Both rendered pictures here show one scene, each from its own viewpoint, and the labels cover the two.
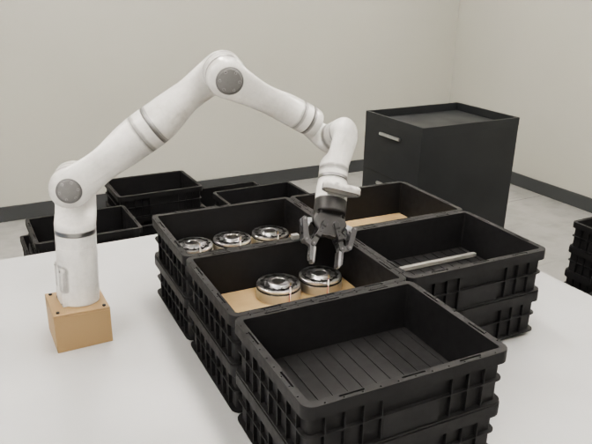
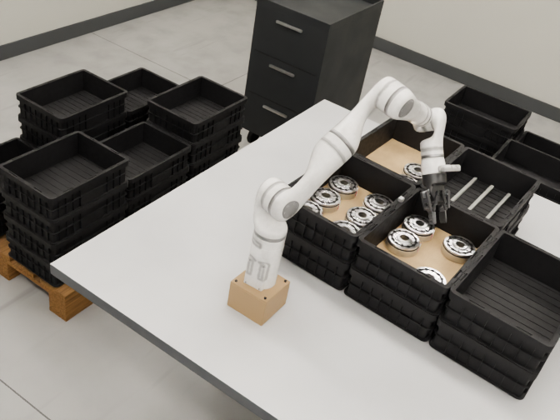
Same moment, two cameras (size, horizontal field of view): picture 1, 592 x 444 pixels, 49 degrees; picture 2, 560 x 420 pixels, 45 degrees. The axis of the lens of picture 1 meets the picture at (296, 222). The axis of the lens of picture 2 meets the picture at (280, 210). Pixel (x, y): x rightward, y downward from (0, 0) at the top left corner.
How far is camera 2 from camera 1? 1.45 m
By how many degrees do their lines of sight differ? 33
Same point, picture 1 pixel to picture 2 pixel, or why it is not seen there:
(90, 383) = (312, 345)
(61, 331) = (266, 310)
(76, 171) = (297, 193)
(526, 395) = not seen: hidden behind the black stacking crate
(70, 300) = (266, 285)
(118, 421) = (362, 369)
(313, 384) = not seen: hidden behind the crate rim
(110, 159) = (320, 180)
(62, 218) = (268, 227)
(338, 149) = (440, 135)
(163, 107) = (356, 132)
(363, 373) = (507, 302)
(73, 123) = not seen: outside the picture
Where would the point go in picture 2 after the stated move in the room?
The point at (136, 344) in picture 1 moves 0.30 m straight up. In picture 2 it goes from (303, 302) to (322, 225)
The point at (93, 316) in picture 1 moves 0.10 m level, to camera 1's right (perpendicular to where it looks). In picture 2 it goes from (282, 292) to (312, 285)
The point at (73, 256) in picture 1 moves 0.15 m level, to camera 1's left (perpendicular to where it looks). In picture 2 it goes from (277, 253) to (227, 264)
